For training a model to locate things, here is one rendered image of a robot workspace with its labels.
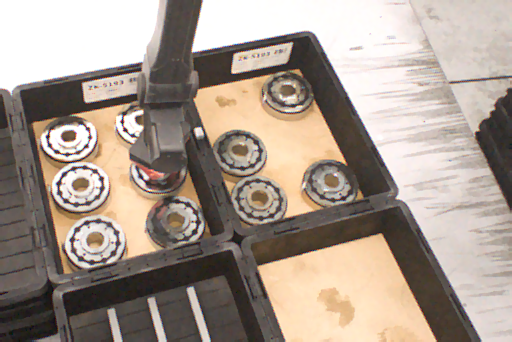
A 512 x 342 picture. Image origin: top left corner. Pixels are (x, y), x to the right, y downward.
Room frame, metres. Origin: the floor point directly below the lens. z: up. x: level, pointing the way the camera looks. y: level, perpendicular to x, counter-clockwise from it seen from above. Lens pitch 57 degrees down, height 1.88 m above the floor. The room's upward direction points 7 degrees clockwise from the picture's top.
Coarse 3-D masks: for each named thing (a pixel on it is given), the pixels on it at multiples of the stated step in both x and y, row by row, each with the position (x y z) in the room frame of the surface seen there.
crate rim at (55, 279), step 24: (96, 72) 0.78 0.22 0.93; (120, 72) 0.79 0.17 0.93; (24, 120) 0.65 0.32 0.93; (192, 120) 0.70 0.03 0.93; (24, 144) 0.60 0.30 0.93; (216, 192) 0.55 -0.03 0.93; (48, 240) 0.43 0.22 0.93; (216, 240) 0.47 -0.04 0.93; (48, 264) 0.39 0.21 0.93; (120, 264) 0.40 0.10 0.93
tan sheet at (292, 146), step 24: (216, 96) 0.84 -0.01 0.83; (240, 96) 0.84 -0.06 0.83; (216, 120) 0.78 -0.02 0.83; (240, 120) 0.78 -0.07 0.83; (264, 120) 0.79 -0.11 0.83; (312, 120) 0.81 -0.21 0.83; (264, 144) 0.73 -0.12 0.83; (288, 144) 0.74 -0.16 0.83; (312, 144) 0.75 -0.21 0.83; (264, 168) 0.68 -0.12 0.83; (288, 168) 0.68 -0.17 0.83; (288, 192) 0.63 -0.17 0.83; (360, 192) 0.65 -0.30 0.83; (288, 216) 0.58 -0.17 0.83
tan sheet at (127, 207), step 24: (48, 120) 0.73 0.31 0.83; (96, 120) 0.74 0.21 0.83; (120, 144) 0.69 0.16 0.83; (48, 168) 0.62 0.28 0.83; (120, 168) 0.64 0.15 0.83; (48, 192) 0.57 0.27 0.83; (120, 192) 0.59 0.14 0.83; (192, 192) 0.61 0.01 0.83; (120, 216) 0.54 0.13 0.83; (144, 216) 0.54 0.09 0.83; (144, 240) 0.50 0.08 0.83
